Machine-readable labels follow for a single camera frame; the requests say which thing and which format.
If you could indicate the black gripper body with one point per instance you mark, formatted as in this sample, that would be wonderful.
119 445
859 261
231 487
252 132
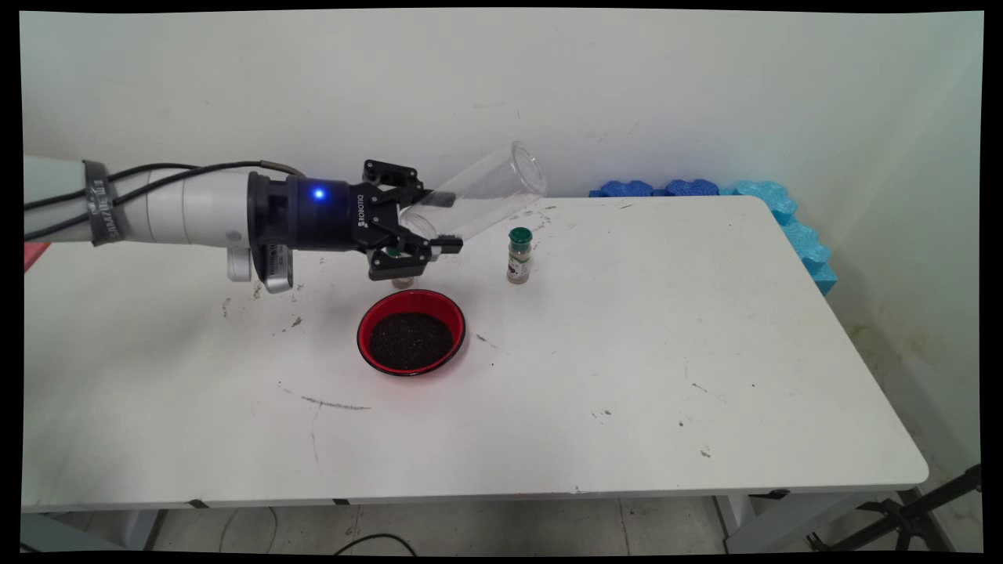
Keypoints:
337 219

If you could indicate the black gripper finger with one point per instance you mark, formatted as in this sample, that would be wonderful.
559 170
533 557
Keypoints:
407 266
396 176

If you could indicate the tall clear plastic jar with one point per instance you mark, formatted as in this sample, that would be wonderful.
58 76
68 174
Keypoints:
486 192

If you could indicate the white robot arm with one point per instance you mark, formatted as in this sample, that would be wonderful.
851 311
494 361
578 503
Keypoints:
188 211

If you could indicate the green-capped spice bottle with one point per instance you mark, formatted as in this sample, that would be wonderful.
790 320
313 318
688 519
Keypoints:
403 282
519 262

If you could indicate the red bowl with black rim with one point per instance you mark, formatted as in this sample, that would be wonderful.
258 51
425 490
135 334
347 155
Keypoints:
411 341

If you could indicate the dark blue foam piece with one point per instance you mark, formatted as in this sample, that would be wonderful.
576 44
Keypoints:
691 188
623 189

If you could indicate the pink block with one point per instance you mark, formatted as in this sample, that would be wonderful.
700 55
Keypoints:
33 254

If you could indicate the light blue foam strip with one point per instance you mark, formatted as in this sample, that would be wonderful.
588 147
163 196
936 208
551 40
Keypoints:
799 231

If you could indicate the white table leg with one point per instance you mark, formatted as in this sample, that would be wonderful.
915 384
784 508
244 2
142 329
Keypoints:
776 521

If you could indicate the black tripod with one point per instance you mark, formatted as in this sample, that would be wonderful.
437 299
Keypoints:
901 517

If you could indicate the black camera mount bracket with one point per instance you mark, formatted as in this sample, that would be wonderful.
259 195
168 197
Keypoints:
270 211

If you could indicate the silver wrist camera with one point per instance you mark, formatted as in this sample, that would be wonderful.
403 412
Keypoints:
274 270

